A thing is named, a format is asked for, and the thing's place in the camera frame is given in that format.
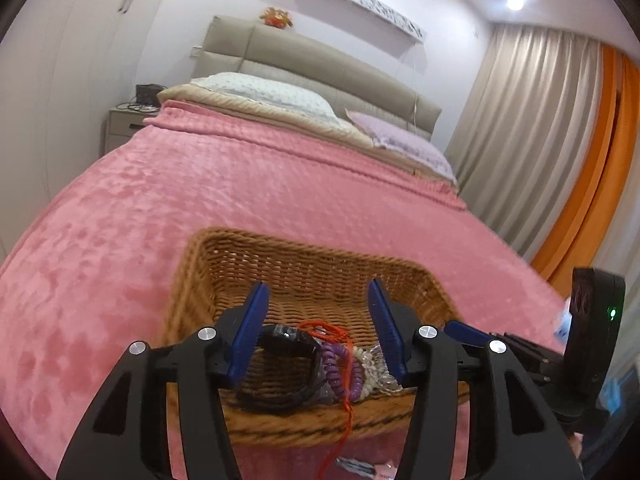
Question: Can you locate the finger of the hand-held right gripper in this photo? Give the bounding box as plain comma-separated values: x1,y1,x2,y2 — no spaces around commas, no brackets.
443,320,501,356

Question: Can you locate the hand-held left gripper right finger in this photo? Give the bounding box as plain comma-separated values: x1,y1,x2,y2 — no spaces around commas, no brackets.
366,277,586,480

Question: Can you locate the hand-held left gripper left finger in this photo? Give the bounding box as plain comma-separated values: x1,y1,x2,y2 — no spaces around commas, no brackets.
55,281,271,480

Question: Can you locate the black wrist watch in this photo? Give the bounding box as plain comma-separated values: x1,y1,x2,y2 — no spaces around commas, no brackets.
236,324,327,409

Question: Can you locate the clear bead bracelet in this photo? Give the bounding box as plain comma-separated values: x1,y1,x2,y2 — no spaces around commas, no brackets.
359,347,402,393

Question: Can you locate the cream spiral hair tie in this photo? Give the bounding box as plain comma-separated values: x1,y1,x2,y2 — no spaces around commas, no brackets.
349,346,385,397

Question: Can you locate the purple spiral hair tie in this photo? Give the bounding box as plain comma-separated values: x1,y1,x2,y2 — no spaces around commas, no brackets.
319,341,366,404

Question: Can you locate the red string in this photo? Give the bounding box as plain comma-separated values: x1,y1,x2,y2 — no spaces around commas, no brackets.
299,320,357,467

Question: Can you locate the brown wicker basket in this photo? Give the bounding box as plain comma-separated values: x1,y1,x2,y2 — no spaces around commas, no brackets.
160,226,473,447

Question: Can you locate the blue white tissue pack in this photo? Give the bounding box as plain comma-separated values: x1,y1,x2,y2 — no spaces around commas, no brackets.
552,307,575,343

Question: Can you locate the pink plush blanket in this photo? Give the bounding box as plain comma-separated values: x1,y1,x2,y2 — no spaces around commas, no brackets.
0,100,571,480

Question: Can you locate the orange curtain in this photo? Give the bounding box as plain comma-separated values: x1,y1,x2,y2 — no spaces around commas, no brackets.
530,45,640,286

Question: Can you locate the lilac pillow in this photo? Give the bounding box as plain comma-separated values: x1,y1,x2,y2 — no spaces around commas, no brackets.
345,110,458,183

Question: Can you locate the beige curtain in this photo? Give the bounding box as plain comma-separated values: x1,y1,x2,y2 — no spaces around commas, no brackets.
445,25,606,261

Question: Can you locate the beige quilt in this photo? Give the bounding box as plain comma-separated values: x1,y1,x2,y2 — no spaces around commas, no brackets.
156,85,456,183

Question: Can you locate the beige nightstand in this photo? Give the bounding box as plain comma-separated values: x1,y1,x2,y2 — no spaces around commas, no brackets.
103,105,162,157

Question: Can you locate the white dotted pillow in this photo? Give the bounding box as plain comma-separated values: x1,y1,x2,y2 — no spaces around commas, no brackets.
189,72,341,125

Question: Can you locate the black device on nightstand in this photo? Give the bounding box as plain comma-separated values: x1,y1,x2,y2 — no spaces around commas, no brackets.
135,84,162,109

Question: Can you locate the beige padded headboard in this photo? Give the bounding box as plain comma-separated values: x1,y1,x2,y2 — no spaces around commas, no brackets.
190,15,443,143

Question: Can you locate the white wardrobe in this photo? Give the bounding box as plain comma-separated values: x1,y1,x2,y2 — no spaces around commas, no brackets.
0,0,183,246

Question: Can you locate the orange plush toy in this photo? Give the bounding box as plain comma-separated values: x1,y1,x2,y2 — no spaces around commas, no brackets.
259,7,295,29

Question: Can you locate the white cut-out wall shelf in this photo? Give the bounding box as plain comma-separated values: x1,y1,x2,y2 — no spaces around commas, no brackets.
287,0,429,46

